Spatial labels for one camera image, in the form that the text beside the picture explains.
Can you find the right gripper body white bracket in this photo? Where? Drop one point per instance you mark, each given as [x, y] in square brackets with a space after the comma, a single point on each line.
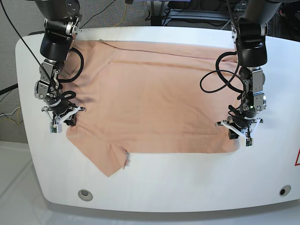
[58, 116]

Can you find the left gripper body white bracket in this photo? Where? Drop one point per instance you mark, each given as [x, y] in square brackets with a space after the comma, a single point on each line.
[243, 126]

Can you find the peach orange T-shirt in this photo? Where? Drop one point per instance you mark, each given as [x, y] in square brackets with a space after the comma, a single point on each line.
[146, 97]

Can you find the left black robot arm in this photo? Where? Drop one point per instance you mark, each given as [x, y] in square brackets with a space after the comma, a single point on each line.
[249, 32]

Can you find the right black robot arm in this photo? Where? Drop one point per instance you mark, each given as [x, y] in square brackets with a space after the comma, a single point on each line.
[61, 23]

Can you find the black table leg left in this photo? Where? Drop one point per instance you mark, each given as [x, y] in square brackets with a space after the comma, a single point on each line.
[8, 89]

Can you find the red triangle sticker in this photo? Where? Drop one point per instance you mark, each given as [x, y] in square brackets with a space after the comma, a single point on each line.
[297, 162]

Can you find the right table grommet hole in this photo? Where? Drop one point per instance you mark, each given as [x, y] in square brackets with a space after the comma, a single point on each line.
[285, 190]

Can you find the table grommet hole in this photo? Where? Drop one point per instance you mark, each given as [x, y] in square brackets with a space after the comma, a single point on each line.
[285, 190]
[85, 195]

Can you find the left table grommet hole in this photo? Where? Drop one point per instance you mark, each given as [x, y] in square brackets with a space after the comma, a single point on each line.
[85, 195]

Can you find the black bar table edge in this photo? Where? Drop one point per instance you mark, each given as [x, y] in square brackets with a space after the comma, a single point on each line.
[36, 32]

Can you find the black metal equipment frame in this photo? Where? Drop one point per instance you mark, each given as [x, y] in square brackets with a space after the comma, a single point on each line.
[214, 14]

